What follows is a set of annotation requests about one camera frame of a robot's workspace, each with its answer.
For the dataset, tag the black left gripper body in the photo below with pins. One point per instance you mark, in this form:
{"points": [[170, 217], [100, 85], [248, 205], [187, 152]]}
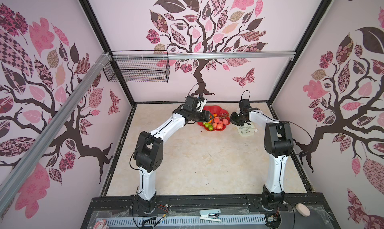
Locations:
{"points": [[197, 116]]}

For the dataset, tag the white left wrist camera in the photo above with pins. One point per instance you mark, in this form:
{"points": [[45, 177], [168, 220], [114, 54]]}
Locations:
{"points": [[201, 104]]}

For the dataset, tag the purple fake grape bunch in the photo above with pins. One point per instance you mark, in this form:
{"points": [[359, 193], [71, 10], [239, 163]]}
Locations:
{"points": [[224, 115]]}

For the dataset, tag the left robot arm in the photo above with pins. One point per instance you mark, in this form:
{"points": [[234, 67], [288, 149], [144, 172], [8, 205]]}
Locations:
{"points": [[149, 150]]}

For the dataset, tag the black wire basket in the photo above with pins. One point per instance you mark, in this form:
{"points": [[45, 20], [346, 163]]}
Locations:
{"points": [[138, 66]]}

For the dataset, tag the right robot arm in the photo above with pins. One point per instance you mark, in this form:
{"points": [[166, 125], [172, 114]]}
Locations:
{"points": [[278, 143]]}

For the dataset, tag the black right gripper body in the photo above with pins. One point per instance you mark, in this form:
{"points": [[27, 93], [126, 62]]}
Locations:
{"points": [[242, 121]]}

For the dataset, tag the white slotted cable duct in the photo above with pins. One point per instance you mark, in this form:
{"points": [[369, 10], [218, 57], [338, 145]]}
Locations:
{"points": [[225, 220]]}

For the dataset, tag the red flower fruit bowl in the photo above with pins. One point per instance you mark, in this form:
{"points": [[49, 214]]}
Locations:
{"points": [[214, 110]]}

